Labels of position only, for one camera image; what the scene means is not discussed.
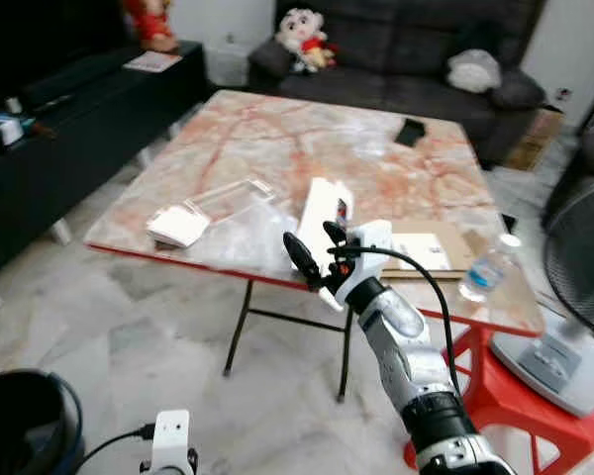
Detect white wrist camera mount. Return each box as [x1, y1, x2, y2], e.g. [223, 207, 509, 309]
[329, 219, 394, 306]
[148, 410, 193, 475]

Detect white tissue pack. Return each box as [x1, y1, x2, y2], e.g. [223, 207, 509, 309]
[146, 202, 212, 249]

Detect red dressed doll figure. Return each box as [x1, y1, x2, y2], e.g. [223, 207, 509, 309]
[122, 0, 180, 53]

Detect pink marble folding table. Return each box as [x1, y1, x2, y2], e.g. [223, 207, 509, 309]
[84, 89, 547, 405]

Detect small black wallet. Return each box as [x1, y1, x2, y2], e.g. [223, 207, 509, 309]
[393, 117, 428, 148]

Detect black standing fan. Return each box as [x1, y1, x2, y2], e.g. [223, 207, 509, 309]
[489, 177, 594, 418]

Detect flat brown cardboard sheet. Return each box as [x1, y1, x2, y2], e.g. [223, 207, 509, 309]
[390, 230, 487, 279]

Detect white storage box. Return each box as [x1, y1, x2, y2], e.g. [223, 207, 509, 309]
[202, 39, 251, 86]

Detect cartoon boy plush doll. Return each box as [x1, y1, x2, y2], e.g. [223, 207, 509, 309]
[274, 7, 339, 73]

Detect red plastic stool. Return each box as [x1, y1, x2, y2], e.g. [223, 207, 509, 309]
[404, 319, 594, 475]

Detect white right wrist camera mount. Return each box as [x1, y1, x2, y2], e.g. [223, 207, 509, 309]
[329, 219, 394, 306]

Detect clear plastic water bottle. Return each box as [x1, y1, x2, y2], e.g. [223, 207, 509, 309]
[458, 233, 525, 304]

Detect brown doormat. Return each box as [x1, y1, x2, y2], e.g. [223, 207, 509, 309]
[504, 108, 566, 172]

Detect dark grey sofa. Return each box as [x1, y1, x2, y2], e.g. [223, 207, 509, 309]
[247, 0, 548, 166]

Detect grey plush cushion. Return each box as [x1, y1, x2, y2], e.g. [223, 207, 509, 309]
[446, 47, 504, 95]

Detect black flat television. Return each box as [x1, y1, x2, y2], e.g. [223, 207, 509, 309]
[0, 0, 132, 102]

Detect white blue pouch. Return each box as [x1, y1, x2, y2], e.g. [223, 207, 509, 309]
[0, 113, 56, 151]

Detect white carton box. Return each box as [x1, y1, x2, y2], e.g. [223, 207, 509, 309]
[294, 177, 356, 290]

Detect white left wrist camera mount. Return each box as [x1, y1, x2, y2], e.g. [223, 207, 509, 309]
[148, 410, 193, 475]

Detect white paper booklet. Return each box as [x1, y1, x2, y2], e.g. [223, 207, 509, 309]
[123, 51, 185, 74]

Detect black low TV cabinet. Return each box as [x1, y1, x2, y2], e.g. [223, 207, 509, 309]
[0, 40, 215, 310]

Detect black rubbish bin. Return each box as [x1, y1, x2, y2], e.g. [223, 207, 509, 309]
[0, 368, 86, 475]

